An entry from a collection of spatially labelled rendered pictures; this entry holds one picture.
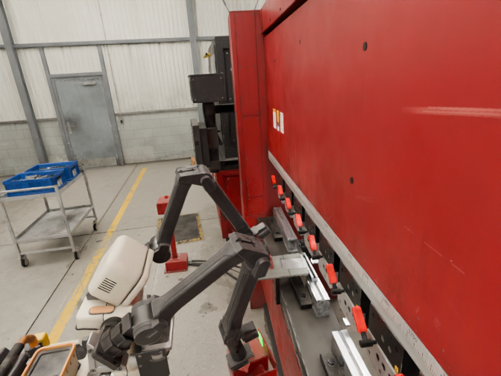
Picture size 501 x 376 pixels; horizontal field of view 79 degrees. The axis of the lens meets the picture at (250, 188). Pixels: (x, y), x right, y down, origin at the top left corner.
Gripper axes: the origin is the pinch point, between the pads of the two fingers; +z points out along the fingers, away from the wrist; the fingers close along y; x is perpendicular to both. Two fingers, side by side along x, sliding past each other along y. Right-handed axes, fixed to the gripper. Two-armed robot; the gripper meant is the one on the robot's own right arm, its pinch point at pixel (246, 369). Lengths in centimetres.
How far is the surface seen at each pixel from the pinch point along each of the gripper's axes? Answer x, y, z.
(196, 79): 138, 46, -103
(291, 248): 60, 52, 3
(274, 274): 26.7, 29.6, -13.2
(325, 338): -5.2, 34.1, 1.0
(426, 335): -57, 34, -56
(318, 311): 5.7, 38.5, -1.6
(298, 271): 23.9, 40.7, -10.3
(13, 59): 749, -197, -235
